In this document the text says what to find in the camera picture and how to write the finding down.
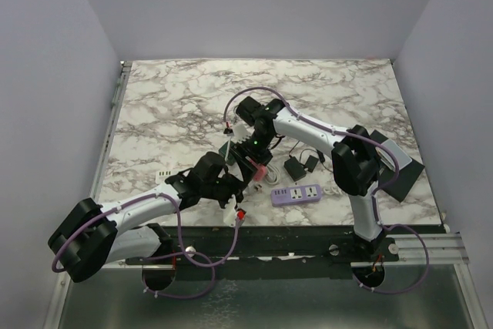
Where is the aluminium frame left rail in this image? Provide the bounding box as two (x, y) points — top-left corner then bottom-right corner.
(89, 61), (133, 203)

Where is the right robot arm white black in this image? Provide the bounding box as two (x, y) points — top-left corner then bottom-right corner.
(235, 96), (385, 260)

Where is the white power strip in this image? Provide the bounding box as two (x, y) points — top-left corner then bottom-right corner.
(155, 170), (178, 184)

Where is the small black adapter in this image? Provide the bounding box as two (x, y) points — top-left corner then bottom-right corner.
(304, 155), (319, 173)

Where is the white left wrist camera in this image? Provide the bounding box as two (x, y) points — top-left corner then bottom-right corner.
(223, 196), (246, 227)

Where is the white cube socket adapter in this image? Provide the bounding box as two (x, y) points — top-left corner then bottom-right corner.
(245, 183), (263, 195)

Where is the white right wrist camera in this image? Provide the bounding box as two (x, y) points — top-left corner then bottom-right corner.
(223, 123), (250, 146)

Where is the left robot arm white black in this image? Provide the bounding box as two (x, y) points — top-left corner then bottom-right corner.
(48, 152), (256, 283)

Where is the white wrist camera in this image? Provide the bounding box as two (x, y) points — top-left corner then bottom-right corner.
(223, 196), (246, 227)
(223, 123), (250, 146)

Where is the black mat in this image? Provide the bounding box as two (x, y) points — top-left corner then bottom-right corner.
(371, 130), (425, 202)

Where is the thin black cable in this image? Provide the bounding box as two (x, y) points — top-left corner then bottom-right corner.
(269, 136), (336, 174)

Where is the black power adapter brick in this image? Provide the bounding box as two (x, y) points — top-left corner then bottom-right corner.
(283, 156), (307, 182)

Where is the dark green charger block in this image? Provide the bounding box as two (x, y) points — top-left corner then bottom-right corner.
(218, 143), (236, 166)

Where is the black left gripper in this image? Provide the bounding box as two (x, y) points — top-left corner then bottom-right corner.
(202, 173), (247, 213)

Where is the purple power strip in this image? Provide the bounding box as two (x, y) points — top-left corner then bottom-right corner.
(270, 184), (323, 207)

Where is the pink plug adapter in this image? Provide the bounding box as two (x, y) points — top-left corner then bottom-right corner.
(253, 165), (268, 182)

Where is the grey rectangular box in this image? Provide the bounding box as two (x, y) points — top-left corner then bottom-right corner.
(376, 139), (412, 172)

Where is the white coiled power cord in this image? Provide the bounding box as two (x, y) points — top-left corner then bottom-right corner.
(263, 165), (282, 186)

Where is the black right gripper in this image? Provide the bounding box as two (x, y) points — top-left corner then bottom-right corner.
(230, 129), (275, 183)

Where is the black mounting base rail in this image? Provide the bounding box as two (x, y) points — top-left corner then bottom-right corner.
(126, 226), (398, 287)

